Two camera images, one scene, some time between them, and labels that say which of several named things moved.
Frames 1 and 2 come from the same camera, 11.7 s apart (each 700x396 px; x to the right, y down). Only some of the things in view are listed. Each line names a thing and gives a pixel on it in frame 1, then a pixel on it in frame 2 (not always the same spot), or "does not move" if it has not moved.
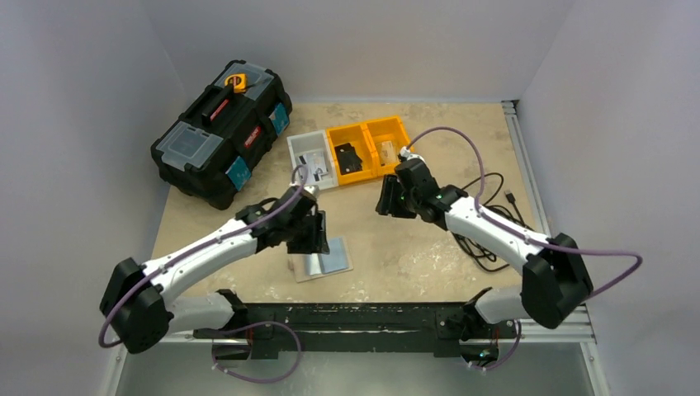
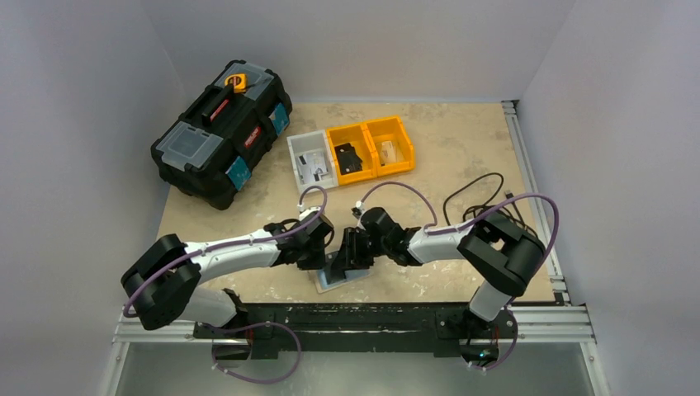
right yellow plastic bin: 387,137 does not move
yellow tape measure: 239,82 does not move
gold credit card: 387,153 does not move
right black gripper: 396,195 to 356,249
